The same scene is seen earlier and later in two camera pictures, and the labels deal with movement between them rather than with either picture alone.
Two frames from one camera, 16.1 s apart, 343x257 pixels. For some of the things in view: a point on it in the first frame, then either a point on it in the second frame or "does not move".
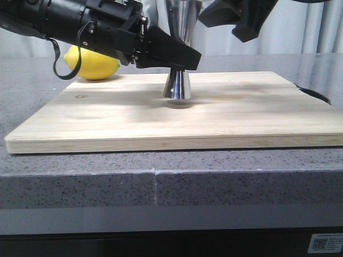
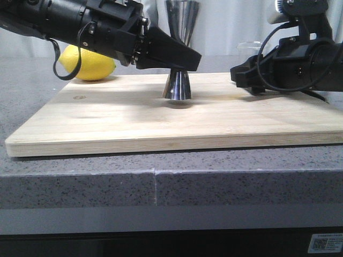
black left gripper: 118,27 does not move
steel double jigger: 180,14 does not move
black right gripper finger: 253,14 to 297,63
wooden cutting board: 225,111 does not move
